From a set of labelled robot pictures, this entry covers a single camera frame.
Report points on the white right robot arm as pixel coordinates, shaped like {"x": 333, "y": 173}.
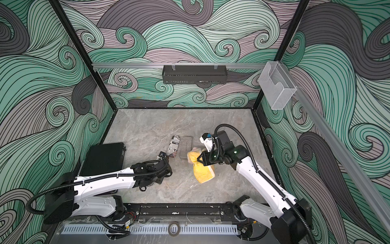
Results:
{"x": 289, "y": 218}

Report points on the yellow pink microfiber cloth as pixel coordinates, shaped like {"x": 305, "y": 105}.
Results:
{"x": 202, "y": 173}

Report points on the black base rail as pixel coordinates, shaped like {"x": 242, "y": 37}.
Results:
{"x": 224, "y": 212}

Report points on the aluminium rail wall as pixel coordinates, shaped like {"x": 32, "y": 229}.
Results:
{"x": 309, "y": 96}
{"x": 139, "y": 65}

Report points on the aluminium rail right wall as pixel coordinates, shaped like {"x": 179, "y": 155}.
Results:
{"x": 309, "y": 96}

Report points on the aluminium rail back wall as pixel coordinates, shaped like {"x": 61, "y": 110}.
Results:
{"x": 139, "y": 65}

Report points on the black tape roll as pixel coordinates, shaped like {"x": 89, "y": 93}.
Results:
{"x": 174, "y": 229}

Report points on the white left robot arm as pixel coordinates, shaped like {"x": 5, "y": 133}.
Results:
{"x": 82, "y": 196}

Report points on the black corner frame post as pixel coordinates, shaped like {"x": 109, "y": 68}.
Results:
{"x": 56, "y": 6}
{"x": 291, "y": 30}

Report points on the white perforated cable duct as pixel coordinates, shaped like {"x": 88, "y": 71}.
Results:
{"x": 189, "y": 229}

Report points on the black flat box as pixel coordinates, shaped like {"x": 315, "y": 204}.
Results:
{"x": 103, "y": 158}

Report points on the clear acrylic wall holder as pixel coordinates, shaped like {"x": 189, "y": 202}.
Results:
{"x": 277, "y": 84}

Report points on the black wall tray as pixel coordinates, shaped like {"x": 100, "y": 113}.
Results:
{"x": 194, "y": 74}

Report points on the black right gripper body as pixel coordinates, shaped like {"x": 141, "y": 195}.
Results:
{"x": 215, "y": 155}

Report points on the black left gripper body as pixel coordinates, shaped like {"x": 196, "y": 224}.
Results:
{"x": 158, "y": 181}

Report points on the black corner frame post left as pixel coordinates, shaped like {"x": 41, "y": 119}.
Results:
{"x": 56, "y": 6}

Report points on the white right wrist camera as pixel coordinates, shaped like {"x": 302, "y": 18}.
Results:
{"x": 207, "y": 140}

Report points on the black corner frame post right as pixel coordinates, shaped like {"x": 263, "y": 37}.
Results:
{"x": 291, "y": 30}

